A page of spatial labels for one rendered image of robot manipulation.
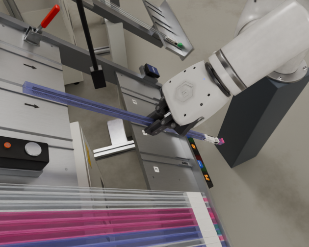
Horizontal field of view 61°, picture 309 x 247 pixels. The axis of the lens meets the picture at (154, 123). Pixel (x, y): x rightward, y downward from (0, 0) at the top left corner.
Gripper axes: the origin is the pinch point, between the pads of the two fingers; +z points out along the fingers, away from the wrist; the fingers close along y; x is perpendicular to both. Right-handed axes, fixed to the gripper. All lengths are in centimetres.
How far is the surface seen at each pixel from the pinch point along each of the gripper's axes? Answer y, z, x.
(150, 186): 8.1, 10.4, 8.1
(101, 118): -76, 71, 68
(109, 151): -33, 50, 44
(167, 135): -8.7, 8.3, 21.3
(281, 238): 22, 12, 114
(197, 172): 3.7, 6.0, 26.4
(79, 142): -22.4, 38.1, 15.4
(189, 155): -2.2, 6.4, 26.4
